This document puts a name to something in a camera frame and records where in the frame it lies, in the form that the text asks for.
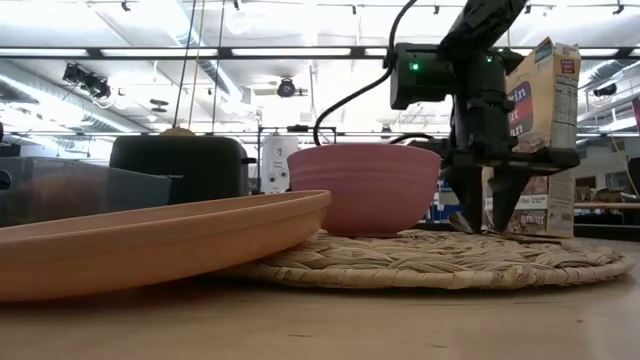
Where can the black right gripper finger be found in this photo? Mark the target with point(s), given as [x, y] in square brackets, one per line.
[505, 195]
[470, 195]

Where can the yellow raisin bran cereal box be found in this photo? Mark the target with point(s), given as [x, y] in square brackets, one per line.
[550, 100]

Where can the pink ribbed bowl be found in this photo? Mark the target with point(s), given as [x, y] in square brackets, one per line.
[370, 190]

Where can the toasted bagel half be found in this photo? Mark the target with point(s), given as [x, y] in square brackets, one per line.
[177, 132]

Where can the terracotta round plate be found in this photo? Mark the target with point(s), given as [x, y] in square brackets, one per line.
[150, 245]

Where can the grey translucent plastic container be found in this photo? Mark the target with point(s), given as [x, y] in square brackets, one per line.
[75, 190]

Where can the round woven straw placemat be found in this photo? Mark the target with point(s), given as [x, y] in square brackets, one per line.
[425, 260]

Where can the wooden workbench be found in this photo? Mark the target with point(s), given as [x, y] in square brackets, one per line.
[607, 205]

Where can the white machine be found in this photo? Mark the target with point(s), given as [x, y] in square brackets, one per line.
[278, 165]

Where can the black two-slot toaster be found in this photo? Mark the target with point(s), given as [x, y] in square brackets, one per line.
[185, 170]

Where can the black overhead rig bar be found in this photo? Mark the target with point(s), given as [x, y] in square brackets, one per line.
[150, 52]

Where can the black spotlight cluster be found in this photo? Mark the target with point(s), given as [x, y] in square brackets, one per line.
[87, 82]

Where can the black aluminium table frame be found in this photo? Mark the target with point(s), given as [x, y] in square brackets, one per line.
[610, 232]

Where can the black ceiling camera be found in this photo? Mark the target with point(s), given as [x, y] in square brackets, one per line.
[286, 88]

